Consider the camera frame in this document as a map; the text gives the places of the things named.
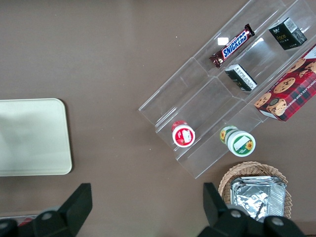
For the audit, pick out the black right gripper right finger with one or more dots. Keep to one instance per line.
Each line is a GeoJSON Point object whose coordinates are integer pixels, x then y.
{"type": "Point", "coordinates": [214, 207]}

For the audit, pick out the light wicker basket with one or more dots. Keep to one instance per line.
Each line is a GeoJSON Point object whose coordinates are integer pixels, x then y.
{"type": "Point", "coordinates": [249, 168]}

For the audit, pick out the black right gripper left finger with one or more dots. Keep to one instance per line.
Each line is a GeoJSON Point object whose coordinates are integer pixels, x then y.
{"type": "Point", "coordinates": [76, 205]}

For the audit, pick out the clear acrylic stepped stand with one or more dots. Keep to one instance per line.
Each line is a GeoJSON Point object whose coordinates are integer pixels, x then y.
{"type": "Point", "coordinates": [197, 103]}
{"type": "Point", "coordinates": [261, 61]}

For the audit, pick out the small black carton box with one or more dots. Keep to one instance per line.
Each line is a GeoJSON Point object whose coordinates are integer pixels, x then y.
{"type": "Point", "coordinates": [286, 34]}
{"type": "Point", "coordinates": [240, 77]}

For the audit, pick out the red tartan cookie box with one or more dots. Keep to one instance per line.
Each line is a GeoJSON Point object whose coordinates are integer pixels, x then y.
{"type": "Point", "coordinates": [288, 93]}

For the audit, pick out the Snickers chocolate bar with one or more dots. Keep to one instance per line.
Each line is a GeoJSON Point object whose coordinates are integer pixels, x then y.
{"type": "Point", "coordinates": [233, 45]}

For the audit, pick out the red lid yoghurt cup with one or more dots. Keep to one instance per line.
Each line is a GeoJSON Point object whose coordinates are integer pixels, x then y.
{"type": "Point", "coordinates": [184, 135]}

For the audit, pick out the green lid yoghurt cup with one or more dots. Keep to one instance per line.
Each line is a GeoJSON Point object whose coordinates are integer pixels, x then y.
{"type": "Point", "coordinates": [240, 144]}

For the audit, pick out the beige plastic serving tray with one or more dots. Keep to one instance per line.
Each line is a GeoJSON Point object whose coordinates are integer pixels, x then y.
{"type": "Point", "coordinates": [32, 138]}

